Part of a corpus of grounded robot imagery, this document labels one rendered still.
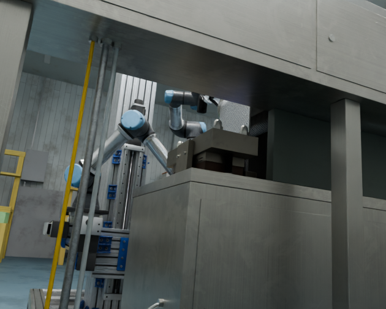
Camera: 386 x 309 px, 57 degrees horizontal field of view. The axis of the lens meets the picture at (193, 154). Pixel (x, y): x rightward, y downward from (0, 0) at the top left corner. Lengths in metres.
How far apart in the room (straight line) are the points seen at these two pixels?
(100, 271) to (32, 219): 7.30
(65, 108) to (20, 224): 3.18
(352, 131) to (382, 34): 0.34
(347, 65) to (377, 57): 0.14
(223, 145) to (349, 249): 0.44
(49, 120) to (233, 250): 9.21
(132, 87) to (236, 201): 1.61
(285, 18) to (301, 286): 0.77
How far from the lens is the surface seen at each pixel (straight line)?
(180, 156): 1.20
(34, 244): 9.19
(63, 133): 9.97
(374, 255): 1.39
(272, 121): 1.18
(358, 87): 1.14
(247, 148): 1.09
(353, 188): 1.08
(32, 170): 9.48
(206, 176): 1.00
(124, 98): 2.45
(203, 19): 0.89
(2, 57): 0.78
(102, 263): 2.07
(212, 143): 1.04
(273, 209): 1.11
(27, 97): 10.20
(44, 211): 9.37
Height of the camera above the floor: 0.70
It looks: 13 degrees up
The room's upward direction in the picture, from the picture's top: 5 degrees clockwise
